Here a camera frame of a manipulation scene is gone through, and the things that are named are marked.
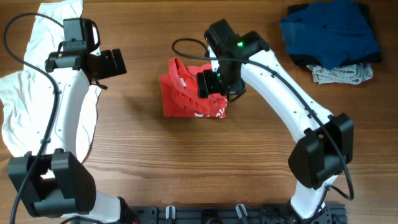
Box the red printed t-shirt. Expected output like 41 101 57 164
159 57 228 118

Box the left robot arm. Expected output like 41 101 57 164
8 17 134 223

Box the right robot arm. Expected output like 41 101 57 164
197 19 353 223

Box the white t-shirt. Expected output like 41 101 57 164
1 0 102 162

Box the folded blue garment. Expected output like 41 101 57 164
279 0 381 70

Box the folded light grey garment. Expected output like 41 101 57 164
307 63 373 85

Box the right black cable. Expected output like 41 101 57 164
171 37 355 223

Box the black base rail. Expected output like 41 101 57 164
131 203 348 224

